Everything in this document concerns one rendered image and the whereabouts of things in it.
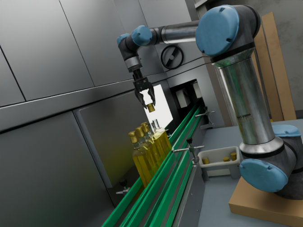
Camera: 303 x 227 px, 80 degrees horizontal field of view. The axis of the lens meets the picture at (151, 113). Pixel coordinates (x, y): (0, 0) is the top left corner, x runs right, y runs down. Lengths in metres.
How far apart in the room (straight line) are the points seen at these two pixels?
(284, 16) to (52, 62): 3.33
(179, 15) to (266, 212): 1.48
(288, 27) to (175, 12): 2.23
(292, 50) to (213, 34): 3.14
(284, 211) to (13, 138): 0.84
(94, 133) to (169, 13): 1.31
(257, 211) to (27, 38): 0.99
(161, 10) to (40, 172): 1.54
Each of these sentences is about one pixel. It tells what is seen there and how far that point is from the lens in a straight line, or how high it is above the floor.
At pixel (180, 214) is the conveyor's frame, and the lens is 0.69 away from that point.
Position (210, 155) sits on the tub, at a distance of 1.14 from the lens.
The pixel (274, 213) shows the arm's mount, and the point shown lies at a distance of 0.77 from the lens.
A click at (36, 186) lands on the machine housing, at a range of 0.65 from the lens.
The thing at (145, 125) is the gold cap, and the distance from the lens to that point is 0.83.
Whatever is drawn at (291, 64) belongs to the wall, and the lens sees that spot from 3.64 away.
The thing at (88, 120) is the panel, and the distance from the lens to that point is 0.75.
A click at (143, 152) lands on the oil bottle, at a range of 0.74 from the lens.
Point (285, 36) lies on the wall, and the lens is 3.62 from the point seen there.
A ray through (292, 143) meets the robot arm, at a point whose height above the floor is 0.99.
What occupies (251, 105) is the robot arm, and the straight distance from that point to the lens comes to 0.55.
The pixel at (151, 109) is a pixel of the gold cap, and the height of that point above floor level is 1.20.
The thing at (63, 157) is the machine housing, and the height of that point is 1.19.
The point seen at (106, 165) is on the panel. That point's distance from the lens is 0.78.
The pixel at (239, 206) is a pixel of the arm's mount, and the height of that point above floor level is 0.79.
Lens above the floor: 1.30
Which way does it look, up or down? 8 degrees down
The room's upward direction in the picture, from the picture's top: 21 degrees counter-clockwise
